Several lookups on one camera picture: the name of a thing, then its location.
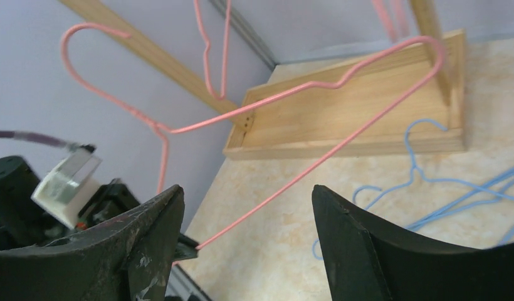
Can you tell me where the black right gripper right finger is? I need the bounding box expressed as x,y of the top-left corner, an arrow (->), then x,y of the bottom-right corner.
312,185 -> 514,300

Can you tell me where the pink wire hanger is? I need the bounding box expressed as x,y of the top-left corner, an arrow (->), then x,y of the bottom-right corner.
193,0 -> 233,102
371,0 -> 398,43
60,23 -> 446,251
391,0 -> 409,38

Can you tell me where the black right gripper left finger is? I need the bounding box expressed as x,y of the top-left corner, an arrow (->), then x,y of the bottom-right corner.
0,185 -> 185,300

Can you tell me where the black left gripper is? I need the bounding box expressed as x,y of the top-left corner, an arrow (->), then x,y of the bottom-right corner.
0,156 -> 139,251

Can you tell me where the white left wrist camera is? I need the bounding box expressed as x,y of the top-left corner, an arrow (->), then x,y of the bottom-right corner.
31,149 -> 102,230

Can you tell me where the wooden hanger rack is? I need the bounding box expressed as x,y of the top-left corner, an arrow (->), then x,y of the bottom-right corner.
66,1 -> 466,160

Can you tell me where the blue wire hanger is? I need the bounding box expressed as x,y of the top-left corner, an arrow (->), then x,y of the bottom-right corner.
312,166 -> 514,261
352,119 -> 514,216
498,224 -> 514,245

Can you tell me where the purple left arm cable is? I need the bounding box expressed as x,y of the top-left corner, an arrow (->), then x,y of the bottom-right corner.
0,130 -> 85,151

